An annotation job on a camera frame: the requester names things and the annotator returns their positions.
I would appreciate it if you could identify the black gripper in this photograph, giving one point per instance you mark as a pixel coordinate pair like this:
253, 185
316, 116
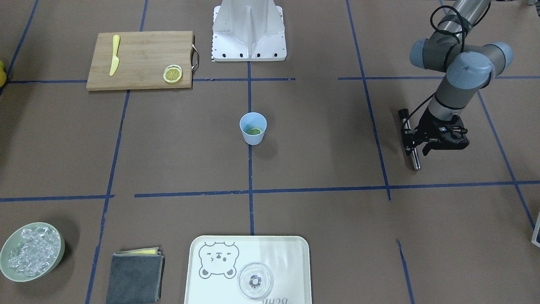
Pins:
430, 126

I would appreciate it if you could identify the steel muddler with black tip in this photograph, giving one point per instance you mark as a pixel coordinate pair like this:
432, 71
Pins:
414, 157

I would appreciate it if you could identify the lemon slice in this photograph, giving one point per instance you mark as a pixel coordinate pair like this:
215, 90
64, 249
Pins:
173, 73
254, 131

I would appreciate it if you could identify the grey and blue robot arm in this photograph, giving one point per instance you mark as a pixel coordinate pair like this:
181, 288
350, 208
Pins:
466, 68

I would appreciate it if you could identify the light blue plastic cup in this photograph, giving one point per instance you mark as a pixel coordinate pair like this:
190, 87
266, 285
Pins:
253, 126

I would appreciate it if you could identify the lemon slice on board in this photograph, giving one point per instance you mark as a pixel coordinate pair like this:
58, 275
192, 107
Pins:
173, 73

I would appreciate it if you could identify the white bear serving tray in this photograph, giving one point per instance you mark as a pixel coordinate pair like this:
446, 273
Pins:
215, 262

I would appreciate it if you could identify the wooden cutting board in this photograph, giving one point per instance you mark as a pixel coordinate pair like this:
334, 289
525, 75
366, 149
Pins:
143, 58

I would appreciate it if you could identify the grey folded cloth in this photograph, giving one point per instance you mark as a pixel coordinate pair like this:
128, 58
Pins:
135, 276

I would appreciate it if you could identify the yellow plastic knife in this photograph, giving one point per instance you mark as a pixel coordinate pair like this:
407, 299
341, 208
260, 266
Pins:
115, 58

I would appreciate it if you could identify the green bowl of ice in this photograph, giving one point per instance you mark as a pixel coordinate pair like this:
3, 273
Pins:
32, 252

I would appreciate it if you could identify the whole yellow lemons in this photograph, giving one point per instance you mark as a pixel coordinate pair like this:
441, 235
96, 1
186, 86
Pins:
3, 75

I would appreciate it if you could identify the white wire cup rack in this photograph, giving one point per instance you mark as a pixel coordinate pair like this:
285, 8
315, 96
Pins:
535, 240

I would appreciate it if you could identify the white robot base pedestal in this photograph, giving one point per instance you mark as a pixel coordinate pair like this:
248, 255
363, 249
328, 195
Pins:
248, 30

